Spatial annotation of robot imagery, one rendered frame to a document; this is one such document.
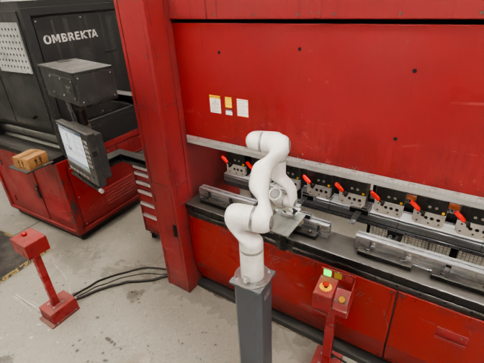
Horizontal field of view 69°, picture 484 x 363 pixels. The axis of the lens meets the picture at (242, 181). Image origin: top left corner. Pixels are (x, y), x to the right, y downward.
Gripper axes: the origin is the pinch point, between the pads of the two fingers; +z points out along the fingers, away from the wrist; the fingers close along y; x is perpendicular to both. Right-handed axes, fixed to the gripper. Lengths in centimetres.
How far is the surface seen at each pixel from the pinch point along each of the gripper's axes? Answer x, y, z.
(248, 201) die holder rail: 0.1, 34.7, 7.0
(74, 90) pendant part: -7, 107, -101
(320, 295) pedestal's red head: 42, -37, -3
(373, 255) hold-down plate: 9, -56, 8
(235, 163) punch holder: -17.0, 41.9, -16.9
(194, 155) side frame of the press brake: -18, 84, -9
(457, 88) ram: -57, -77, -65
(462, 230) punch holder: -13, -94, -12
